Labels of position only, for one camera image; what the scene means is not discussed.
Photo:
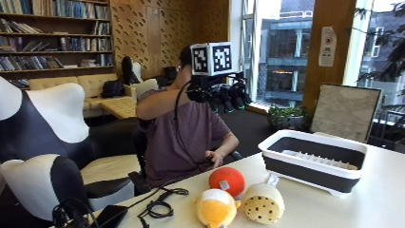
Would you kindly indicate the orange round plush toy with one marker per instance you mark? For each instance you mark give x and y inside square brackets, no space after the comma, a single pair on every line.
[229,180]

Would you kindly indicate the person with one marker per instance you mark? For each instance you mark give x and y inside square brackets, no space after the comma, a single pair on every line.
[185,133]

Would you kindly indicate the white marker cube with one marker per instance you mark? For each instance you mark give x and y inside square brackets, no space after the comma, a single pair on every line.
[212,58]

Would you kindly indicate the potted green plant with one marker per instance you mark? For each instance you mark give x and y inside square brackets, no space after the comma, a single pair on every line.
[286,115]

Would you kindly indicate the yellow and white plush toy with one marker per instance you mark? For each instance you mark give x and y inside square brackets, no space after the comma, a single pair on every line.
[216,209]

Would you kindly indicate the small black bag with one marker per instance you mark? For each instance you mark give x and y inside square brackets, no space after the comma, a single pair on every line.
[169,72]

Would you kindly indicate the cream spotted plush toy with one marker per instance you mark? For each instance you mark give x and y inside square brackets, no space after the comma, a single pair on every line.
[264,204]

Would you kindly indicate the white and black dish tub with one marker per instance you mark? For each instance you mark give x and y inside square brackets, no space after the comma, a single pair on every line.
[311,177]

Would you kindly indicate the white plate rack insert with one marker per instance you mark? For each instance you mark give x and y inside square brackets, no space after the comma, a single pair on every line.
[319,159]

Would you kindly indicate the tall black and white chair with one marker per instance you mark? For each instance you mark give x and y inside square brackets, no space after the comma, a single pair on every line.
[128,71]

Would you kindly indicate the framed grey board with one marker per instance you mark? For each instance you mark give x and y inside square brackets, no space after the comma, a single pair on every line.
[345,112]

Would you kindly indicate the white paper notice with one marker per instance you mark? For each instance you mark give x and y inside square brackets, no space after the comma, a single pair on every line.
[326,47]

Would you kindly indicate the yellow tufted ottoman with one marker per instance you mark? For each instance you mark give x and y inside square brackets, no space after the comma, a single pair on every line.
[120,107]

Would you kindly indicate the black backpack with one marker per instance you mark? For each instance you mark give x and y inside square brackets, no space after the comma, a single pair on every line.
[112,89]

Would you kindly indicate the black smartphone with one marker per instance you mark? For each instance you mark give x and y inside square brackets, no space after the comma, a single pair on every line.
[110,215]

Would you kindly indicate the yellow tufted sofa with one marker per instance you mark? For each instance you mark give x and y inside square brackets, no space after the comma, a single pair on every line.
[90,85]

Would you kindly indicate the row of books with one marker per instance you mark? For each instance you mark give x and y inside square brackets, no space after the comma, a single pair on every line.
[84,43]
[29,62]
[62,8]
[101,28]

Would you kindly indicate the large black and white chair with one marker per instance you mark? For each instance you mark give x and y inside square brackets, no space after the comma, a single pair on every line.
[41,126]

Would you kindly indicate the wooden bookshelf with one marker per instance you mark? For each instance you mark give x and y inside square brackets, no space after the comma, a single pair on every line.
[54,28]

